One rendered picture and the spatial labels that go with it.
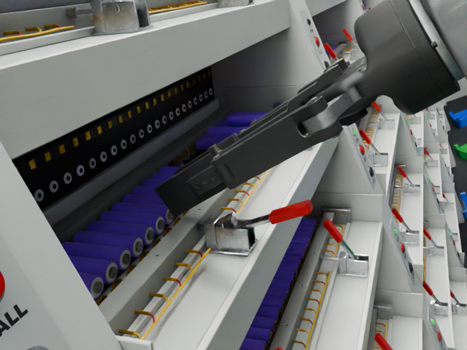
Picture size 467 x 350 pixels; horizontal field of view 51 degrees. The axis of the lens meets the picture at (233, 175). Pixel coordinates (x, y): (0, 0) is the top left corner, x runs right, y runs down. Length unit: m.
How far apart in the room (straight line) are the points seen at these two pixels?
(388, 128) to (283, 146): 1.05
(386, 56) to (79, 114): 0.19
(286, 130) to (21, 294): 0.18
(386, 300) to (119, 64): 0.72
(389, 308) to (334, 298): 0.27
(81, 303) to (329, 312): 0.44
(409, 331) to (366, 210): 0.22
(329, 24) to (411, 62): 1.19
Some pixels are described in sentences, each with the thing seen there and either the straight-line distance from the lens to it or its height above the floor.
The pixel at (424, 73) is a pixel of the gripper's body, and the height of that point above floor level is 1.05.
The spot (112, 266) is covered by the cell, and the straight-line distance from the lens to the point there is 0.41.
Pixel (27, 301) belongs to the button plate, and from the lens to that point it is 0.23.
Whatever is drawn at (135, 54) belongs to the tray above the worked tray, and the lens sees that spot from 0.37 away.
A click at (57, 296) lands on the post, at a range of 0.25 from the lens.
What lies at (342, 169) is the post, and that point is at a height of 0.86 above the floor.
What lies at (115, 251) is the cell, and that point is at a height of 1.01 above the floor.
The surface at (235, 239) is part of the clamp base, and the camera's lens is 0.41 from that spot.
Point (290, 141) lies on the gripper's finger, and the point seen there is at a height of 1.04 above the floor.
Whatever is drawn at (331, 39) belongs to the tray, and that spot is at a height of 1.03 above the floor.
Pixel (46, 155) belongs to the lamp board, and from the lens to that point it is 0.48.
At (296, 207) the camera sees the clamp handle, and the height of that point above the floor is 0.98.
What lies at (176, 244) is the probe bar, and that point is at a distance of 0.40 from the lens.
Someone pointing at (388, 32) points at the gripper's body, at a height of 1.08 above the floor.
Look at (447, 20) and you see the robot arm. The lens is 0.30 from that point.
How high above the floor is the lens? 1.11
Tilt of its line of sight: 12 degrees down
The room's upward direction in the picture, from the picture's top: 26 degrees counter-clockwise
